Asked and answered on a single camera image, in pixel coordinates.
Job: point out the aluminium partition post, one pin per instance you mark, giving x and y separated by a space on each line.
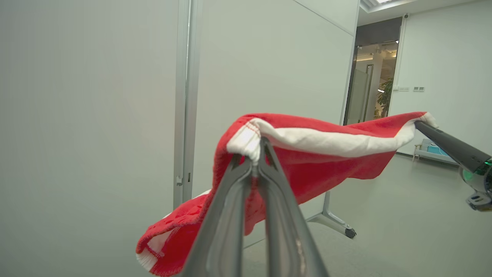
186 77

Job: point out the glass door doorway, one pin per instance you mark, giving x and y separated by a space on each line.
361 92

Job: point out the ceiling light panel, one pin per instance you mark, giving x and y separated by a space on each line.
384 3

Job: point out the green potted plant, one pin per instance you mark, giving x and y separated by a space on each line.
386 96

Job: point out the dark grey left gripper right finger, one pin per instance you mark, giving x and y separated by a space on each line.
284 231

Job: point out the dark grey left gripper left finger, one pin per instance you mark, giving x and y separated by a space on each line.
223 231

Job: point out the partition foot with caster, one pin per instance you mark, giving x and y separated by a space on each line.
330 220

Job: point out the small white bench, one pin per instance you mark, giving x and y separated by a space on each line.
423 153

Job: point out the red white basketball jersey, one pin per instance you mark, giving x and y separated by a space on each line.
326 161

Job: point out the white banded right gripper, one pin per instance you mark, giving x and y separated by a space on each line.
480 177

